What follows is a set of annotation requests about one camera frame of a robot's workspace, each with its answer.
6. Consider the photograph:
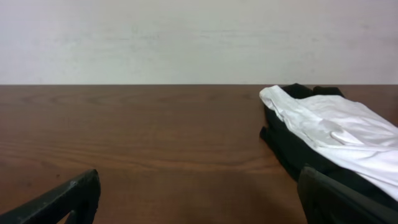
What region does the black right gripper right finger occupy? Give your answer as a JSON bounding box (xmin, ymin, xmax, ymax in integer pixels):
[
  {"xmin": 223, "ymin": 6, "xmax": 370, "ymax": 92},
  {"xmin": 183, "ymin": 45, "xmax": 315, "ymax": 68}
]
[{"xmin": 297, "ymin": 167, "xmax": 397, "ymax": 224}]

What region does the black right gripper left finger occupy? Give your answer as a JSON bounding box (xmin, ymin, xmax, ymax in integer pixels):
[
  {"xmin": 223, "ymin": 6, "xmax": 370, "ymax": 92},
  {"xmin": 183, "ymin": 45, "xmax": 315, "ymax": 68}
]
[{"xmin": 1, "ymin": 169, "xmax": 101, "ymax": 224}]

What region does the white t-shirt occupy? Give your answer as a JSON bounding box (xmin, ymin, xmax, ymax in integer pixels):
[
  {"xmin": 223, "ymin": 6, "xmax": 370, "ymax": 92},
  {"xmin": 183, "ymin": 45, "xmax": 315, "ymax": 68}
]
[{"xmin": 259, "ymin": 85, "xmax": 397, "ymax": 199}]

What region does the black garment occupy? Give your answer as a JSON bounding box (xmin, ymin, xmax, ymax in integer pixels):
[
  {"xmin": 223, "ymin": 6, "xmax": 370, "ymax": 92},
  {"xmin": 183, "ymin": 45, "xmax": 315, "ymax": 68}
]
[{"xmin": 260, "ymin": 84, "xmax": 397, "ymax": 210}]

